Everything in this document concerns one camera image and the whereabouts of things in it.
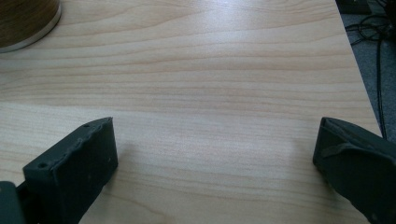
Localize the black device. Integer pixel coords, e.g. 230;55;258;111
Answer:
334;0;373;15

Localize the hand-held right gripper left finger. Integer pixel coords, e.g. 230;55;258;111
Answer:
22;116;120;224

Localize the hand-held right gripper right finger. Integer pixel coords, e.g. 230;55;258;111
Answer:
312;117;396;224

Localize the black cable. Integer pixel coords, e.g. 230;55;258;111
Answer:
344;13;396;140

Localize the round wooden tray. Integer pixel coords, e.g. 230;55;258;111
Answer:
0;0;63;54

